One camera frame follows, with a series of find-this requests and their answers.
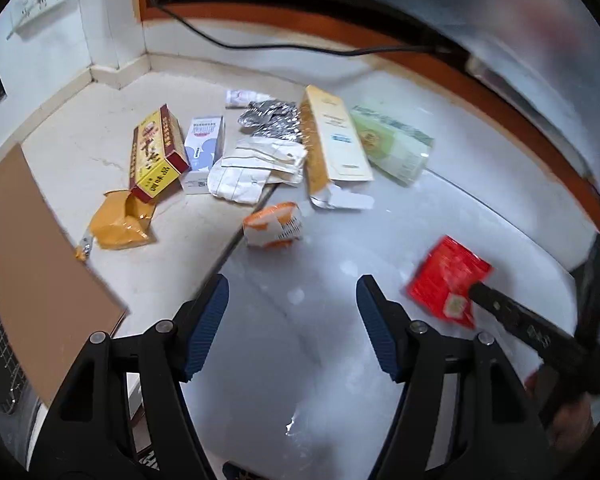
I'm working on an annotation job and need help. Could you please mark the red snack wrapper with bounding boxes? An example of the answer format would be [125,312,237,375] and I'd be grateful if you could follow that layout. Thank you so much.
[405,236,493,330]

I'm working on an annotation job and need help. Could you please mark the green milk tea cup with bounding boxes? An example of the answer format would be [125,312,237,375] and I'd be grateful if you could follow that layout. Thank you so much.
[350,105,434,186]

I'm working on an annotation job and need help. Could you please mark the orange white paper cup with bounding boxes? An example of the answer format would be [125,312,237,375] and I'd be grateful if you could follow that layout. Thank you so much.
[242,202,303,248]

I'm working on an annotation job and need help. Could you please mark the red yellow seasoning box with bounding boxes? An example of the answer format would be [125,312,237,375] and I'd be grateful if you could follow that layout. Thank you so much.
[129,104,190,204]

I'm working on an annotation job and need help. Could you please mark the right hand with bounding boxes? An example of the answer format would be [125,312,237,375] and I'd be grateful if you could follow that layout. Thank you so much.
[524,370,595,463]

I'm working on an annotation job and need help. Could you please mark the brown cardboard sheet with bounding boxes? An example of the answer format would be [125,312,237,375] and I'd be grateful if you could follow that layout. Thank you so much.
[0,146,125,405]

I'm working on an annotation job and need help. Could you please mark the yellow crumpled bag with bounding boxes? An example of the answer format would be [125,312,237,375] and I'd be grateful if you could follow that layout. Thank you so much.
[74,190,156,262]

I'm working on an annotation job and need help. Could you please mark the tall yellow white box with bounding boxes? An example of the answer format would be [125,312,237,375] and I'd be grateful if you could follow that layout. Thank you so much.
[299,84,374,210]

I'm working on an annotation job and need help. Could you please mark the crumpled white paper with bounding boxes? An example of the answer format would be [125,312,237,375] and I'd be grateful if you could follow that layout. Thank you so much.
[208,136,308,205]

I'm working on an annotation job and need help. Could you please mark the blue white milk carton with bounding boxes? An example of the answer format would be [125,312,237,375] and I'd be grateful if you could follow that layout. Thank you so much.
[180,116,225,195]

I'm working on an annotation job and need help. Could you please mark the silver foil wrapper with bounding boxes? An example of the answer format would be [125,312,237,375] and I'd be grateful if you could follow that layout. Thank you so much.
[237,100,301,142]

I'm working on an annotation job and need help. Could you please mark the small white packet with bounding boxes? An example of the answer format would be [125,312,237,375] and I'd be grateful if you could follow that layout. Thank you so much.
[225,89,273,110]

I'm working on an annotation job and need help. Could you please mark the black cable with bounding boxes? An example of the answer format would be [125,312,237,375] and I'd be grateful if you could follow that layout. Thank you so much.
[147,0,462,59]

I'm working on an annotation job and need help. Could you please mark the white wall socket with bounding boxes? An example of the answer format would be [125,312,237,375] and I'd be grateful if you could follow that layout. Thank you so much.
[6,0,71,40]

